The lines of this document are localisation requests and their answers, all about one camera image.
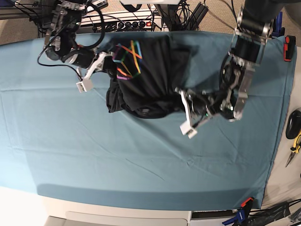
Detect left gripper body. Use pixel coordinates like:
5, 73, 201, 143
174, 87, 215, 129

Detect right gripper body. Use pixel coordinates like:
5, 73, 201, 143
75, 48, 113, 81

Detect dark grey T-shirt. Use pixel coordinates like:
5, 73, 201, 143
104, 36, 191, 119

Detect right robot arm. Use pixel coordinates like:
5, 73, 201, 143
40, 0, 117, 81

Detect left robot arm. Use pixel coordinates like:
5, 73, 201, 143
175, 0, 290, 135

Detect white power strip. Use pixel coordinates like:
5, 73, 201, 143
78, 14, 163, 33

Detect teal table cloth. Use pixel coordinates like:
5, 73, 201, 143
0, 38, 298, 210

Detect black computer mouse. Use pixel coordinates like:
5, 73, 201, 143
285, 110, 301, 139

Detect black aluminium extrusion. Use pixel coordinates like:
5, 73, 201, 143
186, 2, 208, 31

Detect orange black clamp top right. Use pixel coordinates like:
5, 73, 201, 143
283, 35, 296, 62

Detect orange black clamp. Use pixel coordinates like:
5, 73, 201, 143
283, 35, 296, 62
240, 197, 254, 211

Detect orange black clamp bottom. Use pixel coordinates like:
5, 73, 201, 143
240, 197, 254, 211

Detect blue clamp bottom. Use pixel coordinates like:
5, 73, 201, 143
222, 209, 246, 226

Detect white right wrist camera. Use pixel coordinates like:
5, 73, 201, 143
76, 78, 93, 93

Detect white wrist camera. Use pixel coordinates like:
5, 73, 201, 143
180, 121, 198, 139
76, 78, 93, 93

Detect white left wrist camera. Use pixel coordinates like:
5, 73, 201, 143
180, 121, 198, 139

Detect yellow handled pliers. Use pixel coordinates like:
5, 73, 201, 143
285, 134, 301, 167

